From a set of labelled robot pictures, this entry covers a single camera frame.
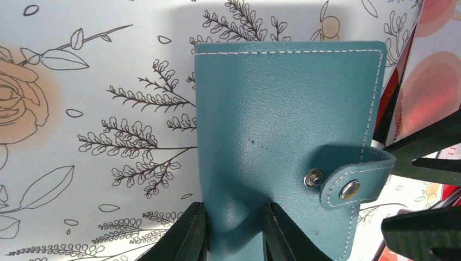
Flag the teal card holder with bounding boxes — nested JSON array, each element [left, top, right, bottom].
[[194, 41, 396, 260]]

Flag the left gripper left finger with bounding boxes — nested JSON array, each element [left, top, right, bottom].
[[138, 202, 207, 261]]

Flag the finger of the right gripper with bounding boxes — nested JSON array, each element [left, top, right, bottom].
[[384, 110, 460, 187], [381, 206, 460, 260]]

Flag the floral patterned table mat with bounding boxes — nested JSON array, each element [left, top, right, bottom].
[[1, 1, 427, 260]]

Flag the pile of red cards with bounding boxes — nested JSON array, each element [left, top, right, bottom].
[[373, 32, 460, 209]]

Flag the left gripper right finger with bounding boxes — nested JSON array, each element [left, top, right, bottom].
[[263, 202, 332, 261]]

